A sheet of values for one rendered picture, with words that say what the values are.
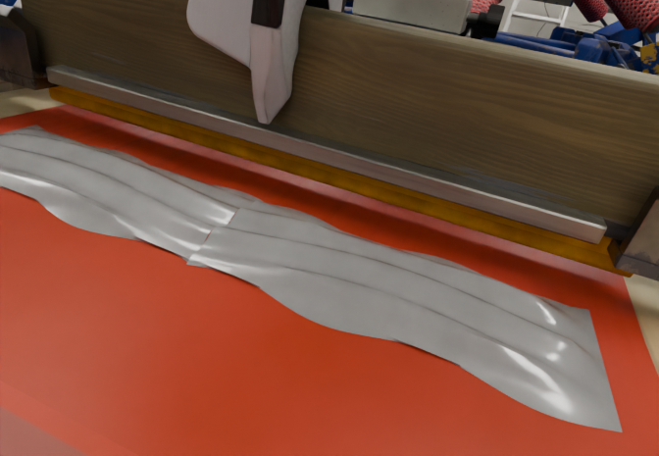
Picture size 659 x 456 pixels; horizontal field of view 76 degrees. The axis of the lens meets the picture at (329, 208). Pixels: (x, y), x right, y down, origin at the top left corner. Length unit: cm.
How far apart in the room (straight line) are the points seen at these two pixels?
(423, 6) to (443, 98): 29
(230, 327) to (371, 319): 6
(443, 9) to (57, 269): 43
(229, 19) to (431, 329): 17
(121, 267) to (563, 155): 21
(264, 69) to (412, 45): 7
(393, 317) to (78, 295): 12
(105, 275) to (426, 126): 17
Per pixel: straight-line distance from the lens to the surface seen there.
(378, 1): 52
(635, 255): 24
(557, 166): 23
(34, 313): 19
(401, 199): 26
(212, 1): 24
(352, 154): 23
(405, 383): 17
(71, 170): 27
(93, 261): 21
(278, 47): 22
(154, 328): 17
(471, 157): 23
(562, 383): 19
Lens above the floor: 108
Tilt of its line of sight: 29 degrees down
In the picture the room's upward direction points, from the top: 10 degrees clockwise
